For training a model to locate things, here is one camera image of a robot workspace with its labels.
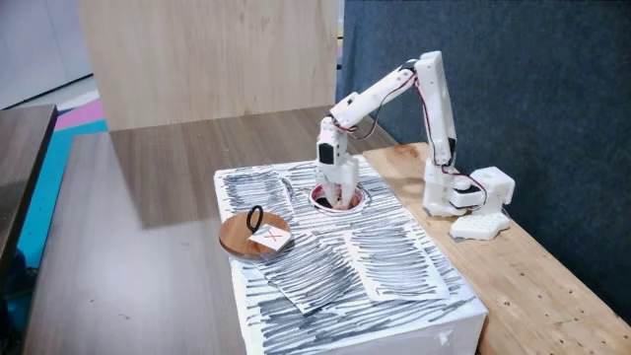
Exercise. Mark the white card with red X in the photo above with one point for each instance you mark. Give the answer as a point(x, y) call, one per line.
point(270, 236)

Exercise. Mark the red-rimmed cup hole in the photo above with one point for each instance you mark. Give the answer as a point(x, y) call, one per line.
point(315, 193)

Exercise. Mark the dark blue fabric partition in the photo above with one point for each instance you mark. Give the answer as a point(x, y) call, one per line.
point(517, 74)

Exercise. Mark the dark wood side table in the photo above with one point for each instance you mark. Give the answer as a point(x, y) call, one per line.
point(22, 158)

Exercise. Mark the striped paper sheet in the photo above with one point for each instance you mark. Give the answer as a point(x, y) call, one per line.
point(394, 261)
point(310, 271)
point(256, 192)

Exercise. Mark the light wood upright panel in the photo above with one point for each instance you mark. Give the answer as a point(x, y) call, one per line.
point(207, 59)

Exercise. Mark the white box with black stripes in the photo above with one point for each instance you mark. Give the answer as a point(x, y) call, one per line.
point(345, 315)

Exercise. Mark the round wooden lid, black loop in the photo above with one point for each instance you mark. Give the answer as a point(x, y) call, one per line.
point(236, 239)

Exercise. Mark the light plywood board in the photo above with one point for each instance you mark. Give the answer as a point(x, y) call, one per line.
point(532, 296)

